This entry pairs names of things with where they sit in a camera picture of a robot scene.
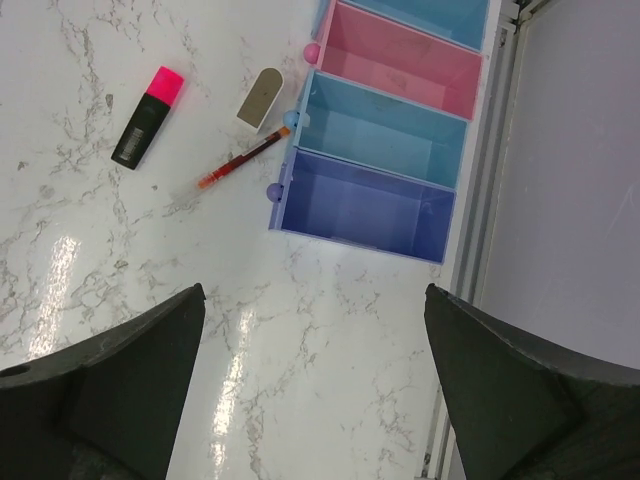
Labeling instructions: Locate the purple drawer bin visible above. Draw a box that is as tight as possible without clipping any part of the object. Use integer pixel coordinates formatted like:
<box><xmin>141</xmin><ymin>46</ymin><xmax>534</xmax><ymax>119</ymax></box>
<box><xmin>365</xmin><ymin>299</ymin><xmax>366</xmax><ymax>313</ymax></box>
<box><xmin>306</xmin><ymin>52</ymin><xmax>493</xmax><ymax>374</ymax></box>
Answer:
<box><xmin>266</xmin><ymin>147</ymin><xmax>455</xmax><ymax>264</ymax></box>

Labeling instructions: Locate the white pink correction tape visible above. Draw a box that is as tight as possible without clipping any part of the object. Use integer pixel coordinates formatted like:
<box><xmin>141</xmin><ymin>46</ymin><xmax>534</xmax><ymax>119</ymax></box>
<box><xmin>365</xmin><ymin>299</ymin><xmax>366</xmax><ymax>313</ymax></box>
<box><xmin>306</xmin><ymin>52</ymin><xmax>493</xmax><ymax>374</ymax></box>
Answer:
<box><xmin>235</xmin><ymin>67</ymin><xmax>284</xmax><ymax>132</ymax></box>

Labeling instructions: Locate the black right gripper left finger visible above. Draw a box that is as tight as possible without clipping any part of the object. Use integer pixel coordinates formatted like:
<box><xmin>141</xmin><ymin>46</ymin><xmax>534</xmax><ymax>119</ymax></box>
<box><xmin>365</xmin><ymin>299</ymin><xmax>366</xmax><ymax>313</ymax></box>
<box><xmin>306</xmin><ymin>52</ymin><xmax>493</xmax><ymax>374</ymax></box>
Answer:
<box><xmin>1</xmin><ymin>284</ymin><xmax>205</xmax><ymax>479</ymax></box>

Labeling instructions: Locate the pink highlighter black body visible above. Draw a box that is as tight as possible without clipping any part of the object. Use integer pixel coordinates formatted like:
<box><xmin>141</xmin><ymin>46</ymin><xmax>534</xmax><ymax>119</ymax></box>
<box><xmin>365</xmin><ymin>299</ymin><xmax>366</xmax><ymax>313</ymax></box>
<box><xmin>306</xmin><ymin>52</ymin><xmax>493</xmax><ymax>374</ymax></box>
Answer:
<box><xmin>111</xmin><ymin>66</ymin><xmax>184</xmax><ymax>170</ymax></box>

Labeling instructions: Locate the red ink pen refill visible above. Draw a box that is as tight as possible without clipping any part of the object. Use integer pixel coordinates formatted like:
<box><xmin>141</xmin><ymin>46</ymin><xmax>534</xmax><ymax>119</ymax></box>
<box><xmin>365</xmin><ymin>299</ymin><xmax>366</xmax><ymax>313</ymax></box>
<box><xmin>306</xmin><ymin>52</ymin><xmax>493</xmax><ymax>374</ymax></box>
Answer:
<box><xmin>171</xmin><ymin>126</ymin><xmax>291</xmax><ymax>205</ymax></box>

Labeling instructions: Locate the aluminium frame rail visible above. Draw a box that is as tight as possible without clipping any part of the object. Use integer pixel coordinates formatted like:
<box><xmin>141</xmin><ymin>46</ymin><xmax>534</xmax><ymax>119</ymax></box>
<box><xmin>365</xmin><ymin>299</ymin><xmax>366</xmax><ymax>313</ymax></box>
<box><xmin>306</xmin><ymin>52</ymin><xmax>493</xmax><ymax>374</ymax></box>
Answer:
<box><xmin>417</xmin><ymin>0</ymin><xmax>539</xmax><ymax>480</ymax></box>

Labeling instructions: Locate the pink drawer bin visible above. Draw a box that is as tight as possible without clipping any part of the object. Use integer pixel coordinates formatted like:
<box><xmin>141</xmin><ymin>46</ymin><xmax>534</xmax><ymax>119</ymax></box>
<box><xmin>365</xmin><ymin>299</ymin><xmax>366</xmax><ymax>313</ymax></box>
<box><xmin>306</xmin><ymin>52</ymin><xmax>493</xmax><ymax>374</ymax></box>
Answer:
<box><xmin>303</xmin><ymin>1</ymin><xmax>483</xmax><ymax>120</ymax></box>

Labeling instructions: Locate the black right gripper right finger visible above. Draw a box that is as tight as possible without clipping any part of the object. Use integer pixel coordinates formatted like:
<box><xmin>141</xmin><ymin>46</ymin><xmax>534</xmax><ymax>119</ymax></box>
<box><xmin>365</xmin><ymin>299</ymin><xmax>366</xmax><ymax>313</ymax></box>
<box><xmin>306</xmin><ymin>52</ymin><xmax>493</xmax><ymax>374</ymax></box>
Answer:
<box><xmin>424</xmin><ymin>284</ymin><xmax>639</xmax><ymax>479</ymax></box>

